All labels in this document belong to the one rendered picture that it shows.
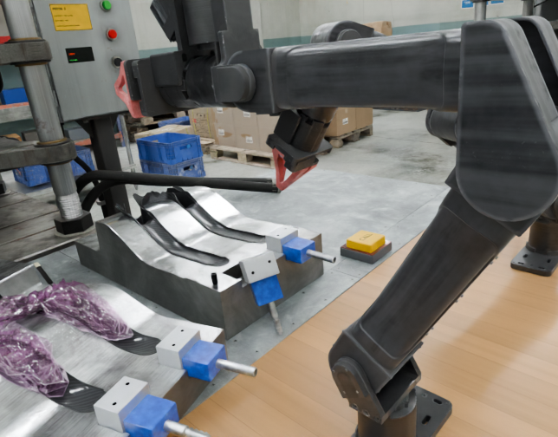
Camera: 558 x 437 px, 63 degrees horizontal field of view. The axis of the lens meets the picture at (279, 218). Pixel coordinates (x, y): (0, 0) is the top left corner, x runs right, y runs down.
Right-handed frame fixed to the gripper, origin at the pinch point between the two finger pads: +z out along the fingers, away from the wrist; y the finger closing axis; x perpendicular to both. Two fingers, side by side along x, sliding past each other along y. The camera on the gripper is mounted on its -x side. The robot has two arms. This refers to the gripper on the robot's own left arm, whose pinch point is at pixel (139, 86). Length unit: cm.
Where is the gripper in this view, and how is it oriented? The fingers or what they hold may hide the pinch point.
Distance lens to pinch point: 67.7
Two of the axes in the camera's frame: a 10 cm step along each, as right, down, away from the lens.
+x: 1.1, 9.3, 3.4
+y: -6.8, 3.2, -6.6
